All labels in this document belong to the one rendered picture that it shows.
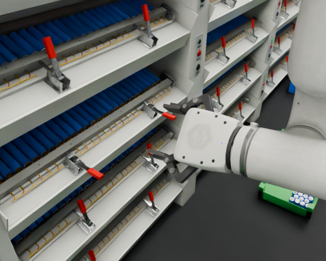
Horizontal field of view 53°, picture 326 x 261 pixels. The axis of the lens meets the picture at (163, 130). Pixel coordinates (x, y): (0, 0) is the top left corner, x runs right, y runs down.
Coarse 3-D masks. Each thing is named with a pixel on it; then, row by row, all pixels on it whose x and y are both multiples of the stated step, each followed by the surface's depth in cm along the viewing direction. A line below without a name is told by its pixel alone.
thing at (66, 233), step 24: (168, 120) 107; (144, 144) 100; (168, 144) 107; (120, 168) 92; (144, 168) 98; (72, 192) 83; (96, 192) 87; (120, 192) 90; (48, 216) 78; (72, 216) 81; (96, 216) 83; (24, 240) 72; (48, 240) 75; (72, 240) 77
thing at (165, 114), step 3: (153, 108) 86; (156, 111) 85; (159, 111) 85; (162, 114) 84; (165, 114) 84; (168, 114) 84; (171, 114) 84; (168, 117) 83; (171, 117) 83; (174, 117) 83
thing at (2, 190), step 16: (144, 96) 88; (128, 112) 84; (96, 128) 75; (64, 144) 70; (80, 144) 72; (48, 160) 66; (16, 176) 62; (32, 176) 64; (48, 176) 65; (0, 192) 59
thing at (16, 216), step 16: (160, 64) 98; (176, 80) 97; (160, 96) 94; (176, 96) 96; (112, 128) 80; (128, 128) 82; (144, 128) 84; (96, 144) 75; (112, 144) 77; (128, 144) 82; (96, 160) 73; (112, 160) 79; (64, 176) 67; (80, 176) 69; (32, 192) 63; (48, 192) 64; (64, 192) 67; (0, 208) 59; (16, 208) 60; (32, 208) 61; (48, 208) 66; (16, 224) 58
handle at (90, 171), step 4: (76, 160) 67; (76, 164) 68; (80, 164) 68; (84, 168) 67; (88, 168) 67; (92, 168) 67; (88, 172) 66; (92, 172) 66; (96, 172) 66; (100, 172) 66; (96, 176) 65; (100, 176) 65
